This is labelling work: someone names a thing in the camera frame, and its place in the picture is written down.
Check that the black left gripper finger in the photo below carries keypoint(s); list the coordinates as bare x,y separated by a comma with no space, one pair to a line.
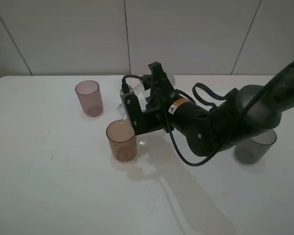
162,83

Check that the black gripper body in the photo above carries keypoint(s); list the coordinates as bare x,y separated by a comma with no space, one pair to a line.
170,109

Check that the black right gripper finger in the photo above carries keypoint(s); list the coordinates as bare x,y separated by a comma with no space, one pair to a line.
146,96

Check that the clear plastic water bottle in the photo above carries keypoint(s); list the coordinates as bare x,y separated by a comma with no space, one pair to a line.
127,88

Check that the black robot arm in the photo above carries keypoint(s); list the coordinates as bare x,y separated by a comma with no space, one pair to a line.
210,128

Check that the pink translucent plastic cup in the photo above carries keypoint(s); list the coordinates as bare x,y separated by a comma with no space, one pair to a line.
89,96

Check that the brown translucent plastic cup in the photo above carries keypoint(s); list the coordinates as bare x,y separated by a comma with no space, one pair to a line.
122,140

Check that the grey translucent plastic cup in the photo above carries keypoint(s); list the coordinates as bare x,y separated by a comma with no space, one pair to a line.
250,151

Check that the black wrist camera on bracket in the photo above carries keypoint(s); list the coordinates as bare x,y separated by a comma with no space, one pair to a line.
134,110

